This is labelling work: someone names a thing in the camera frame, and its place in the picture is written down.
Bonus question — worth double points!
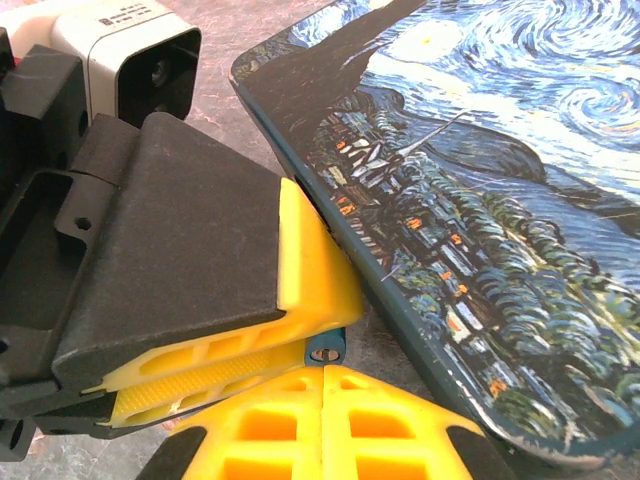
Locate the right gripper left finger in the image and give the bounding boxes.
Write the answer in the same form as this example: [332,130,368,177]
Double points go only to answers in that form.
[144,364,324,480]

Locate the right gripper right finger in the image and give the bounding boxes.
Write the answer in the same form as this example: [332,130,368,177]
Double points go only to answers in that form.
[322,364,516,480]

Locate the small blue padlock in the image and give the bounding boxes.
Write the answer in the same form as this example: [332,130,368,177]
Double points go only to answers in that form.
[303,327,348,365]

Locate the starry night painted box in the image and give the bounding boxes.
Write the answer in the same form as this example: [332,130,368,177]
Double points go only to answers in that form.
[228,0,640,471]

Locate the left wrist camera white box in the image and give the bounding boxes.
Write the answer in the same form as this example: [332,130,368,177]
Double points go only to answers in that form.
[0,0,204,126]

